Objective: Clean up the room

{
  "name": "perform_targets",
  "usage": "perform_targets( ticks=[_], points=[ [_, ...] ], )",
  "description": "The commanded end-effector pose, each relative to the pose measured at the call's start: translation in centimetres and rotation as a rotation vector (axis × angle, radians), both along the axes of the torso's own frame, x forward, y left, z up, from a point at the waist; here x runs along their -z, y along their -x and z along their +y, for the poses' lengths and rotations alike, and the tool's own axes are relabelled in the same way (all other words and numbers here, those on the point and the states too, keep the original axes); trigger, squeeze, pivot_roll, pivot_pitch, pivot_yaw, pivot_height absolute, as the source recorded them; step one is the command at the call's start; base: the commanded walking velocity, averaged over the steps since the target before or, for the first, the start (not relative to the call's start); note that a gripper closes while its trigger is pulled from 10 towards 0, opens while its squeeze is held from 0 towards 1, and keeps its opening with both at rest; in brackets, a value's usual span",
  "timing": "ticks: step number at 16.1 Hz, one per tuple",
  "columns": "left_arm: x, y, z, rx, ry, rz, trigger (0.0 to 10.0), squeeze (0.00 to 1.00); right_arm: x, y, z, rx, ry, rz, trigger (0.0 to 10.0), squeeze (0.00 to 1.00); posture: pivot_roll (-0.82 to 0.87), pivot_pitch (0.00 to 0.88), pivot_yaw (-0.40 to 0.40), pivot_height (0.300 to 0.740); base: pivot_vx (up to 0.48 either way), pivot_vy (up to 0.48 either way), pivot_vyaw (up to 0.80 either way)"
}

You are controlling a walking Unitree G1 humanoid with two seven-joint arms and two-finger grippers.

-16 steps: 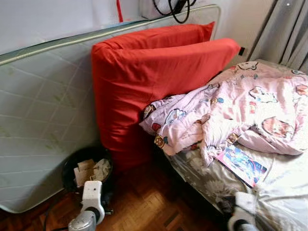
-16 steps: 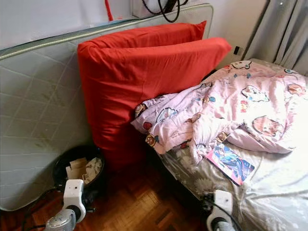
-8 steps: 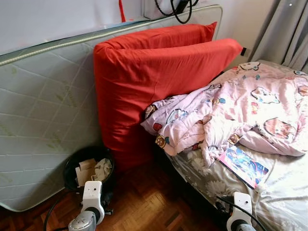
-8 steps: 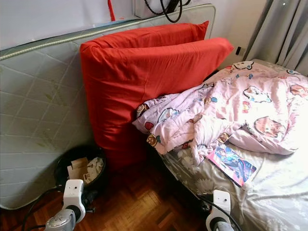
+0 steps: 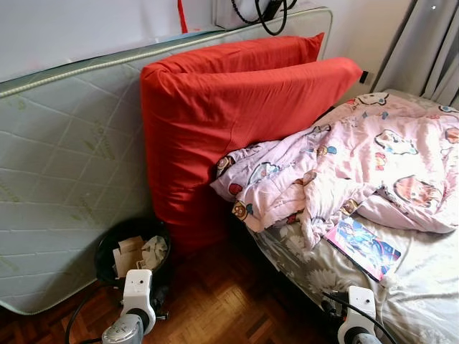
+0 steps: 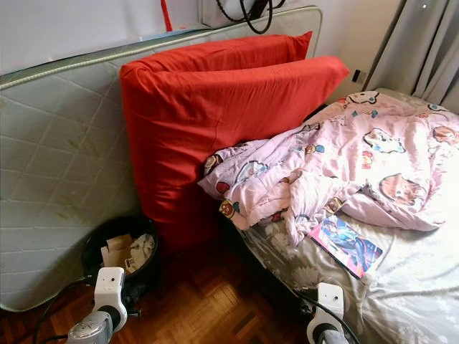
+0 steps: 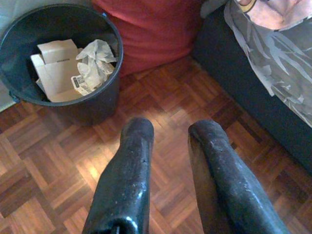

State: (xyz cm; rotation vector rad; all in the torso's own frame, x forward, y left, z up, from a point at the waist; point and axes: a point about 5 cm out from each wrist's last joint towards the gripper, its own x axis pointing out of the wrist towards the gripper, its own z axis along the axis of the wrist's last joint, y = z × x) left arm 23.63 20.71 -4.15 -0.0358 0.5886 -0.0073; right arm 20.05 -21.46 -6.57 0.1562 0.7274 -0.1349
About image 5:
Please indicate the colourful comic book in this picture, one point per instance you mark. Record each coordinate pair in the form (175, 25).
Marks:
(362, 247)

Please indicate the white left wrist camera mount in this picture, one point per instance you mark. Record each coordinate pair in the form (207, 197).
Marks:
(138, 287)

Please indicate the crumpled pale paper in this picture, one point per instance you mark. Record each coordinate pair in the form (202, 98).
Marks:
(154, 252)

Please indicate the red pillow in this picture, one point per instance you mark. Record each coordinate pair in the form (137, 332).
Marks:
(215, 129)
(244, 54)

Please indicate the bed with grey floral sheet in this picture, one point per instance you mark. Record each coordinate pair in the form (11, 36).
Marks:
(430, 287)

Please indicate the dark wall socket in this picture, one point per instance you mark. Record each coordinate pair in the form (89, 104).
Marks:
(363, 77)

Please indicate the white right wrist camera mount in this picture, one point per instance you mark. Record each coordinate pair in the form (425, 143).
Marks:
(361, 301)

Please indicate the brown cardboard scrap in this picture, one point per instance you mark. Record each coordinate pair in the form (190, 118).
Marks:
(129, 258)

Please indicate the pink cartoon print blanket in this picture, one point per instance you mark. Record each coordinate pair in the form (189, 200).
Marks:
(358, 158)

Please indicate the black round waste bin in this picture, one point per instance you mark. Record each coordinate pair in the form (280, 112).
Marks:
(104, 261)

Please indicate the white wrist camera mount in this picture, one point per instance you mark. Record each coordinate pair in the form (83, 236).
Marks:
(138, 287)
(361, 301)

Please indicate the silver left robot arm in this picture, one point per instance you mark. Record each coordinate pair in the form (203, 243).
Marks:
(122, 333)

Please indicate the grey curtain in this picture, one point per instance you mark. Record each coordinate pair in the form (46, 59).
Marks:
(423, 43)

